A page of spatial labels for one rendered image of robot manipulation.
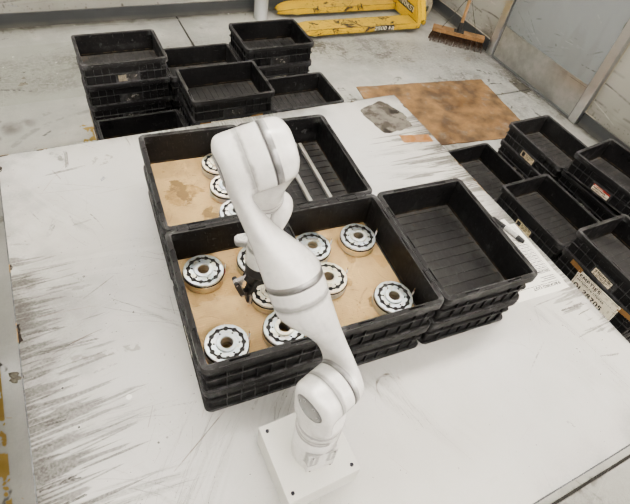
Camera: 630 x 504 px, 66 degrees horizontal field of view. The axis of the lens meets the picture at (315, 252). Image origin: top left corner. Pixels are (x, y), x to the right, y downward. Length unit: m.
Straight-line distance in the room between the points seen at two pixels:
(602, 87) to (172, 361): 3.55
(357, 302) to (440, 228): 0.41
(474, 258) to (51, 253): 1.23
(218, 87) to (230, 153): 1.99
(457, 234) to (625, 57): 2.69
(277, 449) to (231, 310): 0.34
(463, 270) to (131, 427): 0.96
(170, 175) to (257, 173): 0.94
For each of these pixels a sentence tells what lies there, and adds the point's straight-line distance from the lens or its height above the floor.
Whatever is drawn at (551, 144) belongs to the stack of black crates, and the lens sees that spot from 3.08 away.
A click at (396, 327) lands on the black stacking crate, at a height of 0.85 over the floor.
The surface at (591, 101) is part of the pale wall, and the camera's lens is 4.18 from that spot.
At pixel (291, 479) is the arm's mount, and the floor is 0.79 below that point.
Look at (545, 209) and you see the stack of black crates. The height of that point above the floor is 0.38.
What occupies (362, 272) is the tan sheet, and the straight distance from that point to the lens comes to 1.34.
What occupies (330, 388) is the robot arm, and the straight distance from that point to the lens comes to 0.82.
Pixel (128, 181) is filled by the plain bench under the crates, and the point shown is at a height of 0.70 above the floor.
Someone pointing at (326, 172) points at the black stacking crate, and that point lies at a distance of 1.61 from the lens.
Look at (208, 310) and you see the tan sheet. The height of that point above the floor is 0.83.
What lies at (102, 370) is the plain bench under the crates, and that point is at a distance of 1.33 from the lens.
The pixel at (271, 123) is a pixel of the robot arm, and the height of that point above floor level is 1.48.
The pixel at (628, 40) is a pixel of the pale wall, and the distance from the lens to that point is 4.00.
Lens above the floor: 1.85
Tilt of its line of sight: 49 degrees down
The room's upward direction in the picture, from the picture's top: 12 degrees clockwise
